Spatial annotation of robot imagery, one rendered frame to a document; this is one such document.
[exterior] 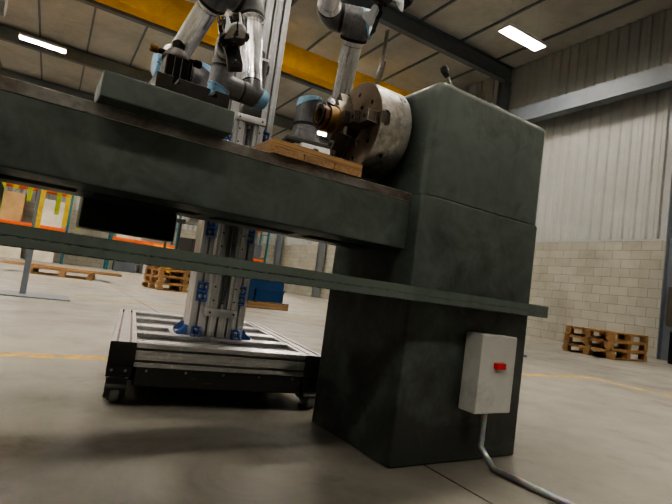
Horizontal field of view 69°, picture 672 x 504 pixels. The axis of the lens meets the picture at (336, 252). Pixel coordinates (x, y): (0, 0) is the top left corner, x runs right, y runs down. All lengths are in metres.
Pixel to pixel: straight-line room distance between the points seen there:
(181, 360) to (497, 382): 1.15
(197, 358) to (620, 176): 11.72
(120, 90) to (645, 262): 11.54
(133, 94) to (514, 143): 1.31
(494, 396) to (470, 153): 0.83
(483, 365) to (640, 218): 10.86
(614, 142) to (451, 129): 11.62
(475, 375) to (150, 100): 1.26
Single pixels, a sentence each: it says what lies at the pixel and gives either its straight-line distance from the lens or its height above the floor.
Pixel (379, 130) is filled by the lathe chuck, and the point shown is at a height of 1.04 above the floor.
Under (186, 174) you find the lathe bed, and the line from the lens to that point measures 1.27.
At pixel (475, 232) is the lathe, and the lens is 1.75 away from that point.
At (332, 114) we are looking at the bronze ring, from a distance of 1.63.
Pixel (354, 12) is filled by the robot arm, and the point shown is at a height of 1.65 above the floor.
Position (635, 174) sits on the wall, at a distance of 12.70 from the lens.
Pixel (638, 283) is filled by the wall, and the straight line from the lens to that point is 12.13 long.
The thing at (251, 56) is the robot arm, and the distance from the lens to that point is 1.88.
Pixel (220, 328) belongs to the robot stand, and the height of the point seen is 0.27.
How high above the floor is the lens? 0.52
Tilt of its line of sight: 4 degrees up
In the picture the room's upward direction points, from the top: 8 degrees clockwise
